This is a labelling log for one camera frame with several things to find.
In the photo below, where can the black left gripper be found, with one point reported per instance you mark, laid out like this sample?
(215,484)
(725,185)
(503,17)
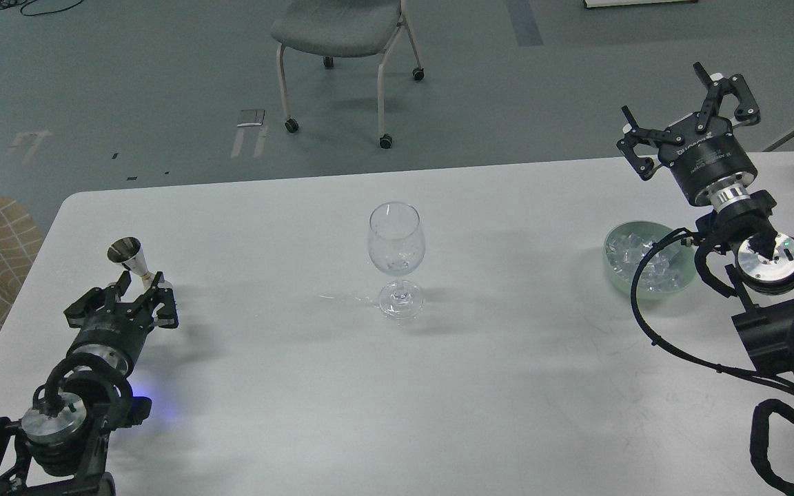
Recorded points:
(113,336)

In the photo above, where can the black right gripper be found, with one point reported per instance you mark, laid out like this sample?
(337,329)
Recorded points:
(710,162)

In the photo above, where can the steel double jigger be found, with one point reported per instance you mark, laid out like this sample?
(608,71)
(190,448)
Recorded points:
(128,253)

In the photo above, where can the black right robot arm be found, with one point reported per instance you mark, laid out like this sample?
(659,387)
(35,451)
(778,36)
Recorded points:
(737,250)

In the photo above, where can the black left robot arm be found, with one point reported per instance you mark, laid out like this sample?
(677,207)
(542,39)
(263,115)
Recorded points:
(60,445)

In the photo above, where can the green bowl of ice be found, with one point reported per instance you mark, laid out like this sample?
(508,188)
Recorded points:
(667,273)

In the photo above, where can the clear wine glass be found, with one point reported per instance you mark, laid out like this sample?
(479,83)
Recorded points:
(396,246)

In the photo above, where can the metal floor plate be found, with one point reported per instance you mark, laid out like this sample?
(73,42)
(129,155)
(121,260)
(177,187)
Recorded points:
(251,118)

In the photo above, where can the grey office chair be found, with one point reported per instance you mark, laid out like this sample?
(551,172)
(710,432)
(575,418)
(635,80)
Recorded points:
(344,30)

